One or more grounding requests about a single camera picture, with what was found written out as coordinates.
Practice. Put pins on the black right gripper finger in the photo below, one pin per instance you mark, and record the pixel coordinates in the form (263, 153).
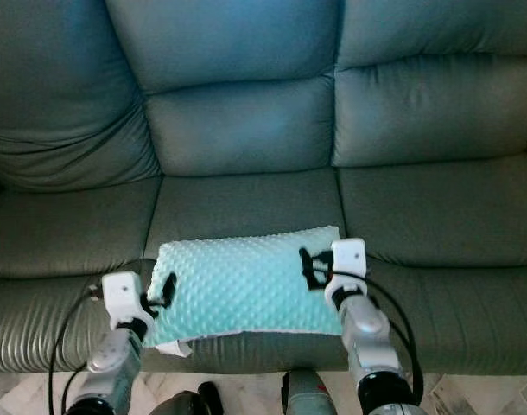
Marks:
(307, 257)
(312, 279)

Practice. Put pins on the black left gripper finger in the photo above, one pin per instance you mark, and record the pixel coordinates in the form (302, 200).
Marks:
(169, 287)

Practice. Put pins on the teal dotted pillow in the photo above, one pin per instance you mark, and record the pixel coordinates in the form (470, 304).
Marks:
(238, 285)

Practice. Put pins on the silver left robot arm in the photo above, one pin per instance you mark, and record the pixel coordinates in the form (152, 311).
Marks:
(112, 367)

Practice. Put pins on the grey green leather sofa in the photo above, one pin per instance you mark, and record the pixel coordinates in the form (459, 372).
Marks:
(246, 130)

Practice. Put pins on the grey robot right leg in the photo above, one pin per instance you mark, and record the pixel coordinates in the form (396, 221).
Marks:
(308, 396)

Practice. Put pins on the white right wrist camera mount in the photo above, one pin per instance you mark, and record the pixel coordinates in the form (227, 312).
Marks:
(350, 264)

